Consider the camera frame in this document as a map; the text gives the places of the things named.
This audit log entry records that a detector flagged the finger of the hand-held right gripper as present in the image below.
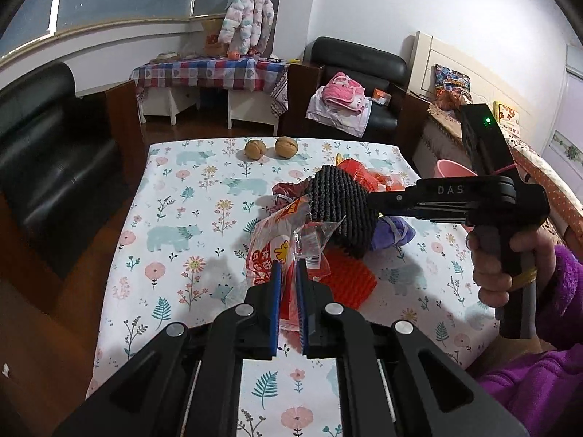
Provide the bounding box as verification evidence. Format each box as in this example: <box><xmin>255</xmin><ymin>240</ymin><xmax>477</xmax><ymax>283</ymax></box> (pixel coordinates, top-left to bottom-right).
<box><xmin>367</xmin><ymin>184</ymin><xmax>422</xmax><ymax>220</ymax></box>

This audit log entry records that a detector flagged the yellow red flower pillow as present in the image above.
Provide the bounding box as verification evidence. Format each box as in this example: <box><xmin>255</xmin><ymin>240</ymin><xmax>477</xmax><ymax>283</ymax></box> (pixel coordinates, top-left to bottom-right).
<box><xmin>494</xmin><ymin>100</ymin><xmax>521</xmax><ymax>135</ymax></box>

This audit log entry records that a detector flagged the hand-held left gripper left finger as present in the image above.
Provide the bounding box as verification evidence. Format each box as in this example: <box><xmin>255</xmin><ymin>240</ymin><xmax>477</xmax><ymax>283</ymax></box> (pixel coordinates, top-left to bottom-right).
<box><xmin>52</xmin><ymin>261</ymin><xmax>283</xmax><ymax>437</ymax></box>

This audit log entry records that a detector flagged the pink folded clothing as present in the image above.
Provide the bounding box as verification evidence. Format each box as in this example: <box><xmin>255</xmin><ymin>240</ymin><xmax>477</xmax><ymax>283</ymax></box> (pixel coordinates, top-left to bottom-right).
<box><xmin>321</xmin><ymin>71</ymin><xmax>369</xmax><ymax>114</ymax></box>

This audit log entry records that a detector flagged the person's right hand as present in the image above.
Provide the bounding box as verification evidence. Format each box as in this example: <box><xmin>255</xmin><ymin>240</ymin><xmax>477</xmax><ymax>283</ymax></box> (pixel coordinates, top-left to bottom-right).
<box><xmin>469</xmin><ymin>225</ymin><xmax>559</xmax><ymax>312</ymax></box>

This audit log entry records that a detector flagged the red white snack wrapper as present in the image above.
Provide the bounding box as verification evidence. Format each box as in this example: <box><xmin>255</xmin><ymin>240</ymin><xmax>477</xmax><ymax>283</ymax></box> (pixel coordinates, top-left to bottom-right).
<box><xmin>243</xmin><ymin>193</ymin><xmax>347</xmax><ymax>333</ymax></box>

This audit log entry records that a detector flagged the orange foam net mat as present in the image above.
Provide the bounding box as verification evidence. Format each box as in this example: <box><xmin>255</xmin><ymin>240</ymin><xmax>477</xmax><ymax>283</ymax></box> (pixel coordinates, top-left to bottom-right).
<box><xmin>314</xmin><ymin>246</ymin><xmax>379</xmax><ymax>299</ymax></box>

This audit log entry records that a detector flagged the orange dotted quilt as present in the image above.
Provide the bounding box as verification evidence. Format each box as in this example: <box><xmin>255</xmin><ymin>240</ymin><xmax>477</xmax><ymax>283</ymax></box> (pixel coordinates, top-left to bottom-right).
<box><xmin>514</xmin><ymin>141</ymin><xmax>583</xmax><ymax>256</ymax></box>

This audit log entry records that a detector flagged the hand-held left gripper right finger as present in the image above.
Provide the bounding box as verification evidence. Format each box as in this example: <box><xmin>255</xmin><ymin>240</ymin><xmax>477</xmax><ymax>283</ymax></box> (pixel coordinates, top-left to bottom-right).
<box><xmin>295</xmin><ymin>259</ymin><xmax>531</xmax><ymax>437</ymax></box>

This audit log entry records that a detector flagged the dark red wrapper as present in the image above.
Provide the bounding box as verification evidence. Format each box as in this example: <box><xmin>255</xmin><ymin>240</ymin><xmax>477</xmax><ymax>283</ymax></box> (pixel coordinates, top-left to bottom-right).
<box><xmin>272</xmin><ymin>181</ymin><xmax>315</xmax><ymax>205</ymax></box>

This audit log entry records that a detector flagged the pastel puffer jacket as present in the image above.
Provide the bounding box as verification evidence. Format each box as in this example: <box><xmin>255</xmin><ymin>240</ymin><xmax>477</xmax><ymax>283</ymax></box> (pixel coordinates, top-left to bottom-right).
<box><xmin>219</xmin><ymin>0</ymin><xmax>275</xmax><ymax>53</ymax></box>

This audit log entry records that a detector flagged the white floral wardrobe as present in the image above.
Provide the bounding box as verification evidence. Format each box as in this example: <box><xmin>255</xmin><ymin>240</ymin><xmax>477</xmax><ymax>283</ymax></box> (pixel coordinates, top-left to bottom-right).
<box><xmin>547</xmin><ymin>46</ymin><xmax>583</xmax><ymax>174</ymax></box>

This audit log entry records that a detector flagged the colourful patterned pillow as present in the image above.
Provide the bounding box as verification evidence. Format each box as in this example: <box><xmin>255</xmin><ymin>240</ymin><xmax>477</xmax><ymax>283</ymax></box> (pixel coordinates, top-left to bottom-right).
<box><xmin>433</xmin><ymin>64</ymin><xmax>474</xmax><ymax>110</ymax></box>

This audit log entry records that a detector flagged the purple wrapped object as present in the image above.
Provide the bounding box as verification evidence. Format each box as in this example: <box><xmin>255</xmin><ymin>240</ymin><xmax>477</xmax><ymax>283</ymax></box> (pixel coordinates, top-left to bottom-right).
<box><xmin>370</xmin><ymin>215</ymin><xmax>416</xmax><ymax>252</ymax></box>

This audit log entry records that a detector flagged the checked heart tablecloth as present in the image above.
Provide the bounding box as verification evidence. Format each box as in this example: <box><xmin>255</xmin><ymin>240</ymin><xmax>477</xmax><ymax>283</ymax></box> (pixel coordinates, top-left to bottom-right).
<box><xmin>130</xmin><ymin>55</ymin><xmax>292</xmax><ymax>114</ymax></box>

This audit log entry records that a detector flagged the pink plastic bucket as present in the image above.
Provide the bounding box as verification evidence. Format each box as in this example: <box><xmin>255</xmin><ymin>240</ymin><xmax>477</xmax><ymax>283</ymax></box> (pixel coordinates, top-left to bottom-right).
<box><xmin>436</xmin><ymin>159</ymin><xmax>479</xmax><ymax>180</ymax></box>

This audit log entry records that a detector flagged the black leather sofa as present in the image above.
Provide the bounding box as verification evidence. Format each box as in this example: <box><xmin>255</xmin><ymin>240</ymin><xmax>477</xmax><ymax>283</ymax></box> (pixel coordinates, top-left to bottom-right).
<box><xmin>0</xmin><ymin>61</ymin><xmax>146</xmax><ymax>278</ymax></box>

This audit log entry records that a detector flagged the red plastic bag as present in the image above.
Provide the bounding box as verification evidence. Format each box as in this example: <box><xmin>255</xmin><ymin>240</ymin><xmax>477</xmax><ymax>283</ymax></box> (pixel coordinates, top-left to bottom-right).
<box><xmin>334</xmin><ymin>155</ymin><xmax>406</xmax><ymax>194</ymax></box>

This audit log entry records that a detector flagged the tan paper bag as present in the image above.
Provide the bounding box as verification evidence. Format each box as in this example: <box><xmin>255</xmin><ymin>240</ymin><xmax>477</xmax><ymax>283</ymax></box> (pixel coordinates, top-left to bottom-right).
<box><xmin>200</xmin><ymin>18</ymin><xmax>228</xmax><ymax>58</ymax></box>

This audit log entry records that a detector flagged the bed with brown floral cover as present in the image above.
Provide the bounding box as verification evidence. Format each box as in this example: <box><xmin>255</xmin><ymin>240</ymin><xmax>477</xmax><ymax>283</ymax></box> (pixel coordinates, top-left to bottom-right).
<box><xmin>421</xmin><ymin>100</ymin><xmax>583</xmax><ymax>242</ymax></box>

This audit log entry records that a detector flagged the black leather armchair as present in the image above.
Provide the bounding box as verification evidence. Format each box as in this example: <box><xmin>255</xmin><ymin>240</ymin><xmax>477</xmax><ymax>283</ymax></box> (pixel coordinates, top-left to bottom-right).
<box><xmin>278</xmin><ymin>36</ymin><xmax>431</xmax><ymax>146</ymax></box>

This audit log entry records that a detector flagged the white side table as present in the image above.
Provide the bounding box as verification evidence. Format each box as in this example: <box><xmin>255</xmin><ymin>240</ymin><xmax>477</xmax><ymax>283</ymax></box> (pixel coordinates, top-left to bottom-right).
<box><xmin>137</xmin><ymin>84</ymin><xmax>281</xmax><ymax>130</ymax></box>

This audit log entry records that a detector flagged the black foam fruit net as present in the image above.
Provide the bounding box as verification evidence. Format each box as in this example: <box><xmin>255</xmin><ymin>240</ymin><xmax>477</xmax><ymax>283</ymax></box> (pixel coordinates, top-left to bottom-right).
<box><xmin>304</xmin><ymin>164</ymin><xmax>379</xmax><ymax>258</ymax></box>

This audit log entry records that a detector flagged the white bed headboard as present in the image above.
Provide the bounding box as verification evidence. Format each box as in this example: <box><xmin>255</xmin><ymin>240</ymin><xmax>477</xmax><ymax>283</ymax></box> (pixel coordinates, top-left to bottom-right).
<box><xmin>407</xmin><ymin>31</ymin><xmax>533</xmax><ymax>123</ymax></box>

